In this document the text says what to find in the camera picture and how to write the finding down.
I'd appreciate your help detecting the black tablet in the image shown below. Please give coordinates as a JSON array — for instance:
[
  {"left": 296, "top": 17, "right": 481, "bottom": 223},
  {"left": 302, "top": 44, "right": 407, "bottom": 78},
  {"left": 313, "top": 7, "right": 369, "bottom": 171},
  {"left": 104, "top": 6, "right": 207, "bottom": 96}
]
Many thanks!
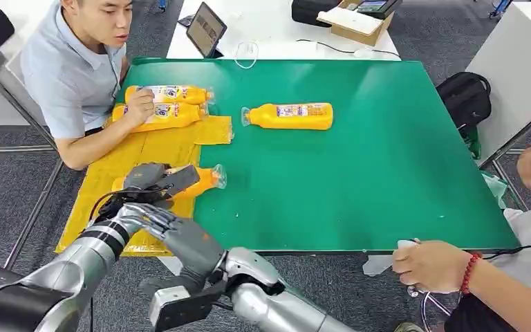
[{"left": 185, "top": 1, "right": 228, "bottom": 59}]

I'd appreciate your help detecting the black device with screen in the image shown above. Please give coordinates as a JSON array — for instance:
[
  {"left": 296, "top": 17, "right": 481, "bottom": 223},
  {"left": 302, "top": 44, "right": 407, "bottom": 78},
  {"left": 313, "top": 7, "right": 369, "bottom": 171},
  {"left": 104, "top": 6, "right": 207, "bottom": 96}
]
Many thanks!
[{"left": 356, "top": 0, "right": 404, "bottom": 20}]

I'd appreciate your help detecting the red bead bracelet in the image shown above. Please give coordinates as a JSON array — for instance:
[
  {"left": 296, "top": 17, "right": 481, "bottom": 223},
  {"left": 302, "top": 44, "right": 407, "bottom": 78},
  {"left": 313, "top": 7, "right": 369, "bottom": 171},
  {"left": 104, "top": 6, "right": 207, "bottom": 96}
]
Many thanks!
[{"left": 460, "top": 253, "right": 483, "bottom": 295}]

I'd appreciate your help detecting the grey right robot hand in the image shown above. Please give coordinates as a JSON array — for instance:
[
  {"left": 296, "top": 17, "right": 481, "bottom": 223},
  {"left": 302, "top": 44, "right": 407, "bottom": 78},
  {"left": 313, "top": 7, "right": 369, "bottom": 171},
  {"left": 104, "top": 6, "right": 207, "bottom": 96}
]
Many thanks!
[{"left": 125, "top": 203, "right": 227, "bottom": 297}]

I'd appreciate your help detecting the chrome stool ring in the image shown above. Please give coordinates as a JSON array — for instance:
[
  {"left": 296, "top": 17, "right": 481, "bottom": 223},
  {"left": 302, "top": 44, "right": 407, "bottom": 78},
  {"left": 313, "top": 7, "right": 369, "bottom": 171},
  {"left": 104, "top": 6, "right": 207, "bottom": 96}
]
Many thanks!
[{"left": 406, "top": 286, "right": 452, "bottom": 332}]

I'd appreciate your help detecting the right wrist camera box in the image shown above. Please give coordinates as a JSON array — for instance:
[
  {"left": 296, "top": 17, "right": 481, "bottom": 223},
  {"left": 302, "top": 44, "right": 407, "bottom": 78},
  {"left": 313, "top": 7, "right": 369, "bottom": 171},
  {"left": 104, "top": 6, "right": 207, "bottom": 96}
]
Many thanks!
[{"left": 147, "top": 280, "right": 227, "bottom": 332}]

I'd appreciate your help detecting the white tissue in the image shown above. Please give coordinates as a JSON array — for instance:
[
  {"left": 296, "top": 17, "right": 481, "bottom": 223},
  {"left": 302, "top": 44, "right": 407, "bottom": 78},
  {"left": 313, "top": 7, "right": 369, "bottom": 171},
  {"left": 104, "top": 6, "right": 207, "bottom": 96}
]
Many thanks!
[{"left": 362, "top": 239, "right": 418, "bottom": 277}]

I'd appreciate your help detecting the black cable on white table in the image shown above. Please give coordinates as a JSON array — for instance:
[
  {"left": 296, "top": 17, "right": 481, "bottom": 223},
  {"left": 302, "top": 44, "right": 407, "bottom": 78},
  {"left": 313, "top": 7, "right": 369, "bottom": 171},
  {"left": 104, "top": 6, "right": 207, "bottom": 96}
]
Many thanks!
[{"left": 296, "top": 39, "right": 402, "bottom": 59}]

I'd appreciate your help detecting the translucent plastic bag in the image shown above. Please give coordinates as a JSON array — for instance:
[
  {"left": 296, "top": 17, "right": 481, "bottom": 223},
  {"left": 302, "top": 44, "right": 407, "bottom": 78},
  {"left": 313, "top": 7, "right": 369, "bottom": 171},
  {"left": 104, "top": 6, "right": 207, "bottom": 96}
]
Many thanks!
[{"left": 481, "top": 173, "right": 509, "bottom": 210}]

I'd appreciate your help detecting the black bag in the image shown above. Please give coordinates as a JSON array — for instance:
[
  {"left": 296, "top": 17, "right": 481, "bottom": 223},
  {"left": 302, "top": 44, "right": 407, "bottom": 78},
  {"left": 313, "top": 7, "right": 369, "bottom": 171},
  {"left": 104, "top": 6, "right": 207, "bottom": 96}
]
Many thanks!
[{"left": 290, "top": 0, "right": 344, "bottom": 28}]

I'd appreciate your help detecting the thin black cable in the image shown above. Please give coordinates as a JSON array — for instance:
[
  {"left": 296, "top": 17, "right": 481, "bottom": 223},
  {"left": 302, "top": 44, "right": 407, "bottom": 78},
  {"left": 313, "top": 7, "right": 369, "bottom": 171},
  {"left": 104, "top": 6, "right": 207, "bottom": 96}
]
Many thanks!
[{"left": 481, "top": 240, "right": 531, "bottom": 261}]

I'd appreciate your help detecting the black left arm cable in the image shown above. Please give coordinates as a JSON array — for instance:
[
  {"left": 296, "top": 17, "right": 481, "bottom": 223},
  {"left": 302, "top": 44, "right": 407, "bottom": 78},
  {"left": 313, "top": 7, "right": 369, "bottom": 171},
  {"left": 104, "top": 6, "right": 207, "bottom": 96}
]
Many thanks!
[{"left": 88, "top": 184, "right": 175, "bottom": 223}]

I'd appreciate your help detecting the cardboard box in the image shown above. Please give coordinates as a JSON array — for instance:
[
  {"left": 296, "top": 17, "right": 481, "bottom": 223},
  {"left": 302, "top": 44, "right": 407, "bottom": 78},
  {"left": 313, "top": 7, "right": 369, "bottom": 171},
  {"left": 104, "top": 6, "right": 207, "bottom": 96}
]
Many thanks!
[{"left": 315, "top": 0, "right": 395, "bottom": 47}]

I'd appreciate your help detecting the white side table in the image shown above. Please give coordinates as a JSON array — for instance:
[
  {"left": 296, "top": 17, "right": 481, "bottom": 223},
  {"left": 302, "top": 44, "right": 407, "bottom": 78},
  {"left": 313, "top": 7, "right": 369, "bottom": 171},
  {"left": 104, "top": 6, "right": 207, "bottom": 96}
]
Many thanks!
[{"left": 465, "top": 2, "right": 531, "bottom": 161}]

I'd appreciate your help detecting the green table mat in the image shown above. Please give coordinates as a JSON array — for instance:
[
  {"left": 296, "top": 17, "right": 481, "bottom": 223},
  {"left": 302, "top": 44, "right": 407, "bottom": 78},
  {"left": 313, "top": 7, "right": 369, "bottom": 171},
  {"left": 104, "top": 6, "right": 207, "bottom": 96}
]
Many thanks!
[{"left": 118, "top": 57, "right": 521, "bottom": 254}]

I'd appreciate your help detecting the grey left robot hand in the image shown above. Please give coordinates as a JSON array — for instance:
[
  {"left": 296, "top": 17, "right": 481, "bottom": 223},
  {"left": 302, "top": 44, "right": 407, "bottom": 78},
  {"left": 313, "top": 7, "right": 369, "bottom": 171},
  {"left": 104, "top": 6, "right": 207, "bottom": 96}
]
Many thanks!
[{"left": 122, "top": 162, "right": 201, "bottom": 203}]

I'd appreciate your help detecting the black backpack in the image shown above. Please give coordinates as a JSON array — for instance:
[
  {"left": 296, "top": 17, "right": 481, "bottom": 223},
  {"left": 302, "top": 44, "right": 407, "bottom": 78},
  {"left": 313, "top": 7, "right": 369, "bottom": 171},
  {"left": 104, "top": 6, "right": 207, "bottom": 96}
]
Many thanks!
[{"left": 436, "top": 71, "right": 493, "bottom": 138}]

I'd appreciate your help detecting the yellow sheet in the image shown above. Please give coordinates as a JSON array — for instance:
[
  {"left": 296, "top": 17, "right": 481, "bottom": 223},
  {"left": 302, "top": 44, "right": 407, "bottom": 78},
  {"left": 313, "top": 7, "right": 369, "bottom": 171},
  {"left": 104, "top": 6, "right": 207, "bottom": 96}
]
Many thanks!
[{"left": 55, "top": 114, "right": 234, "bottom": 257}]

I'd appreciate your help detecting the orange drink bottle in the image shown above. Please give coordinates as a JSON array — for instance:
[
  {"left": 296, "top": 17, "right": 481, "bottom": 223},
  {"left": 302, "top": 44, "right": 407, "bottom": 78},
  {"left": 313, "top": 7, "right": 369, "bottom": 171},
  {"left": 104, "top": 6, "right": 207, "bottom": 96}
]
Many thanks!
[
  {"left": 241, "top": 102, "right": 334, "bottom": 131},
  {"left": 111, "top": 101, "right": 209, "bottom": 133},
  {"left": 124, "top": 84, "right": 214, "bottom": 107},
  {"left": 111, "top": 164, "right": 228, "bottom": 201}
]

